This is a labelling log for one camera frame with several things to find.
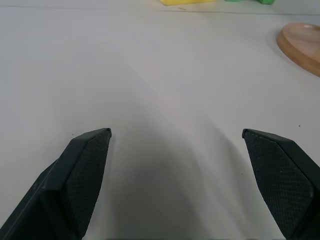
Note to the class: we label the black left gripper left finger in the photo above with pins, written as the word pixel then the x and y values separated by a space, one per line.
pixel 72 180

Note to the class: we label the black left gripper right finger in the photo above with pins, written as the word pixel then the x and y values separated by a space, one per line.
pixel 282 180

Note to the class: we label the round wooden board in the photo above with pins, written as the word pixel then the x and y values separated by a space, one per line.
pixel 302 46

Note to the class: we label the green foam block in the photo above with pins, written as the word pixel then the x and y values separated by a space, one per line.
pixel 266 1

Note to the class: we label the yellow foam block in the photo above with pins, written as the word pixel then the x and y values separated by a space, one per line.
pixel 182 1

